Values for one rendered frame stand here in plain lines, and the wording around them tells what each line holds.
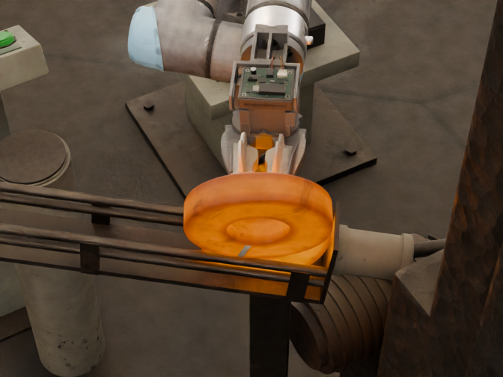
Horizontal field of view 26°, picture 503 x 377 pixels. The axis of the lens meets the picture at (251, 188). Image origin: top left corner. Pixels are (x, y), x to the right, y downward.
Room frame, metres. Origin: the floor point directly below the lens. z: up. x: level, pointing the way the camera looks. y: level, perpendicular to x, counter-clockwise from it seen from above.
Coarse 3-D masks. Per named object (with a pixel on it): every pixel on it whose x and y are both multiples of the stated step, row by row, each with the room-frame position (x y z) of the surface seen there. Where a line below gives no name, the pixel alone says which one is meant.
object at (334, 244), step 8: (336, 208) 0.82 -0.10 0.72; (336, 216) 0.81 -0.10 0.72; (336, 224) 0.79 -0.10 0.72; (336, 232) 0.78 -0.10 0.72; (336, 240) 0.77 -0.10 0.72; (328, 248) 0.79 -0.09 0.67; (336, 248) 0.76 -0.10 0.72; (328, 256) 0.78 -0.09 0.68; (336, 256) 0.76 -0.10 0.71; (328, 264) 0.77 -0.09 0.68; (328, 272) 0.76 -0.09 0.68; (328, 280) 0.76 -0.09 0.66; (320, 288) 0.77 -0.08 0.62; (320, 296) 0.76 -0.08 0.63
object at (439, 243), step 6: (432, 240) 0.88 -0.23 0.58; (438, 240) 0.87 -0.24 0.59; (444, 240) 0.87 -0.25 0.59; (414, 246) 0.87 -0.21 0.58; (420, 246) 0.87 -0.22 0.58; (426, 246) 0.87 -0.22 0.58; (432, 246) 0.87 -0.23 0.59; (438, 246) 0.86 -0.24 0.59; (444, 246) 0.86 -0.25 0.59; (414, 252) 0.86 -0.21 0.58; (420, 252) 0.86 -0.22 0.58; (426, 252) 0.86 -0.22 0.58; (432, 252) 0.86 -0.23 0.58
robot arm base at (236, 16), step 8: (224, 0) 1.58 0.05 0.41; (232, 0) 1.57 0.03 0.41; (240, 0) 1.58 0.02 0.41; (216, 8) 1.59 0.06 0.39; (224, 8) 1.58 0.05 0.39; (232, 8) 1.57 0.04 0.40; (240, 8) 1.58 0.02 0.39; (216, 16) 1.58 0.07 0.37; (224, 16) 1.57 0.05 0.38; (232, 16) 1.56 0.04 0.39; (240, 16) 1.57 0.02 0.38
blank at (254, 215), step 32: (192, 192) 0.72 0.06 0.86; (224, 192) 0.70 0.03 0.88; (256, 192) 0.70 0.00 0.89; (288, 192) 0.70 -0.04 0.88; (320, 192) 0.72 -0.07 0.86; (192, 224) 0.70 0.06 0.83; (224, 224) 0.70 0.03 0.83; (256, 224) 0.74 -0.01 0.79; (288, 224) 0.70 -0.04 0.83; (320, 224) 0.70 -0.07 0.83; (256, 256) 0.73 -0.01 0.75
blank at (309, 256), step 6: (330, 234) 0.79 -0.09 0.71; (330, 240) 0.79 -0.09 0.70; (318, 246) 0.79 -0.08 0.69; (324, 246) 0.79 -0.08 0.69; (300, 252) 0.78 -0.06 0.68; (306, 252) 0.79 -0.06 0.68; (312, 252) 0.79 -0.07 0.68; (318, 252) 0.79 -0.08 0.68; (324, 252) 0.79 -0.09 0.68; (264, 258) 0.78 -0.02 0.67; (270, 258) 0.78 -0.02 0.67; (276, 258) 0.78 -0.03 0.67; (282, 258) 0.78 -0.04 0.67; (288, 258) 0.78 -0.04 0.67; (294, 258) 0.78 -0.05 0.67; (300, 258) 0.79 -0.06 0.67; (306, 258) 0.79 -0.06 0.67; (312, 258) 0.79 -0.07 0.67; (318, 258) 0.79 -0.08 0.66; (228, 264) 0.78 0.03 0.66; (306, 264) 0.79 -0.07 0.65
